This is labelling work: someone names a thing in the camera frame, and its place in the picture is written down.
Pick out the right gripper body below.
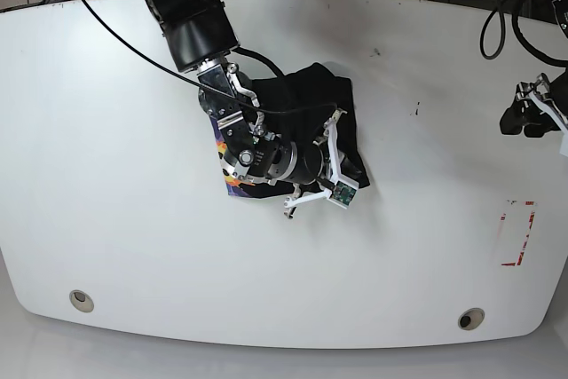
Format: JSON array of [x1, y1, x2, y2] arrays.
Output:
[[284, 107, 358, 219]]

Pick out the right table cable grommet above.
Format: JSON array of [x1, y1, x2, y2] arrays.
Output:
[[458, 307, 485, 331]]

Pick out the red tape corner marking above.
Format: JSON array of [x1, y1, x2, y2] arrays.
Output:
[[495, 200, 537, 267]]

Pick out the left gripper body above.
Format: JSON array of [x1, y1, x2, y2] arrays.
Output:
[[516, 72, 567, 130]]

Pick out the table cable grommet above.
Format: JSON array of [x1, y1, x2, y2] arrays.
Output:
[[69, 289, 94, 313], [458, 307, 485, 331]]

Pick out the black graphic t-shirt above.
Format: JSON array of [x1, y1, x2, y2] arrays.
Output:
[[198, 63, 359, 199]]

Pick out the left table cable grommet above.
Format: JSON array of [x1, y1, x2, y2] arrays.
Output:
[[69, 289, 94, 313]]

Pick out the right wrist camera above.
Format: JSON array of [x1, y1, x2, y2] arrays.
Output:
[[328, 181, 358, 209]]

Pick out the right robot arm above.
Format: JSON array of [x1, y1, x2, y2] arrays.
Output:
[[145, 0, 370, 217]]

